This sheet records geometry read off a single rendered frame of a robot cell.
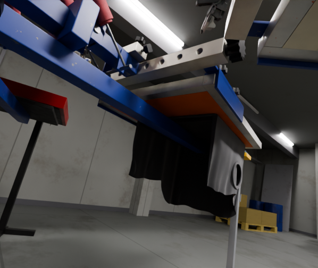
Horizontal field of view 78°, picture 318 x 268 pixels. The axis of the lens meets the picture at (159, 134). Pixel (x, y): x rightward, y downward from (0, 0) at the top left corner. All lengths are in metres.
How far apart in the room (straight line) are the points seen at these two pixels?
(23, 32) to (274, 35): 0.53
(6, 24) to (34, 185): 3.20
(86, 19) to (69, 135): 3.20
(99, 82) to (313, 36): 0.52
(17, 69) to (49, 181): 1.76
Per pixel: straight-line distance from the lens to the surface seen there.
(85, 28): 0.59
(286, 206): 8.34
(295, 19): 0.48
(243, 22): 0.52
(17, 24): 0.57
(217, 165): 0.87
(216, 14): 1.31
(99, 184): 3.95
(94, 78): 0.62
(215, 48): 0.61
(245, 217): 5.69
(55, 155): 3.65
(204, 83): 0.66
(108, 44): 0.69
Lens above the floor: 0.62
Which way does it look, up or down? 15 degrees up
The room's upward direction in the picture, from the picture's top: 11 degrees clockwise
